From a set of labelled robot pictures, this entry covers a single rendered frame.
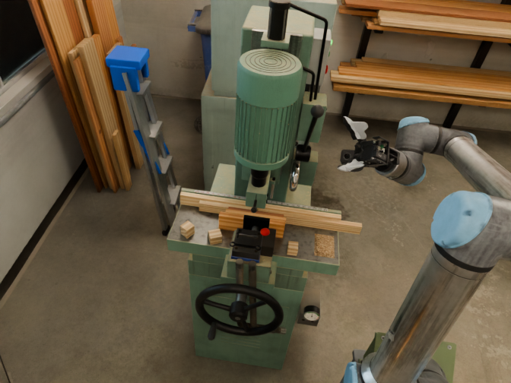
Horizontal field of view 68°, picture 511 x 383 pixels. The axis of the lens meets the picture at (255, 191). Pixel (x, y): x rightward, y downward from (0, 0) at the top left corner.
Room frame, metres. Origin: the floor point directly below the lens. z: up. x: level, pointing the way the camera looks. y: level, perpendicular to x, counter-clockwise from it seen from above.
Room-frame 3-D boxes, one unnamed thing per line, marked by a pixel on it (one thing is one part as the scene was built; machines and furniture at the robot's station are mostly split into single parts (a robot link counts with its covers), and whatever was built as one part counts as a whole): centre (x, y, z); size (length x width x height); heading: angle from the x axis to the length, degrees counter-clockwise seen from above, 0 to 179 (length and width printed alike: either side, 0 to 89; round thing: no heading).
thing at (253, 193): (0.99, -0.01, 1.03); 0.14 x 0.07 x 0.09; 176
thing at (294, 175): (1.09, -0.14, 1.02); 0.12 x 0.03 x 0.12; 176
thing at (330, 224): (0.97, -0.10, 0.92); 0.60 x 0.02 x 0.04; 86
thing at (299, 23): (1.26, -0.03, 1.16); 0.22 x 0.22 x 0.72; 86
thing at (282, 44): (1.11, -0.02, 1.54); 0.08 x 0.08 x 0.17; 86
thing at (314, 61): (1.28, -0.17, 1.40); 0.10 x 0.06 x 0.16; 176
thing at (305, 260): (0.87, -0.01, 0.87); 0.61 x 0.30 x 0.06; 86
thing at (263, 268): (0.78, -0.01, 0.92); 0.15 x 0.13 x 0.09; 86
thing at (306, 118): (1.18, -0.17, 1.23); 0.09 x 0.08 x 0.15; 176
